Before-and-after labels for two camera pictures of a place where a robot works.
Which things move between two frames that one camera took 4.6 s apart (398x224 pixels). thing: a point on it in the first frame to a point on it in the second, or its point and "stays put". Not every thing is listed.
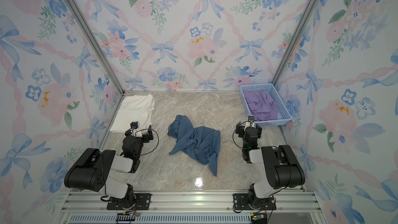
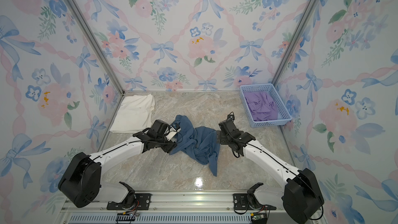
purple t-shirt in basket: x=261 y=105 stays put
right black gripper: x=240 y=130 to x=220 y=137
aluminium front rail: x=90 y=207 stays put
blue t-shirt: x=202 y=143 stays put
